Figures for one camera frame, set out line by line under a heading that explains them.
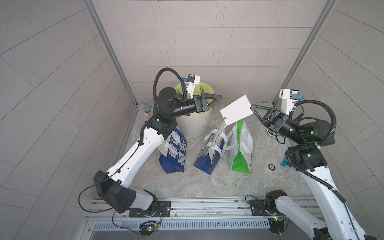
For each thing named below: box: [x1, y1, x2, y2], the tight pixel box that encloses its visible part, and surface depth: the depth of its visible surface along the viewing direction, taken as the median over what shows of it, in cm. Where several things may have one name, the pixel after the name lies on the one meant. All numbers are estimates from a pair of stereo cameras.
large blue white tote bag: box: [158, 127, 188, 174], surface depth 78 cm
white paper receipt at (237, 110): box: [220, 94, 254, 126], surface depth 52 cm
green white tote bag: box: [225, 118, 254, 174], surface depth 77 cm
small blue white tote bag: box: [194, 123, 228, 175], surface depth 77 cm
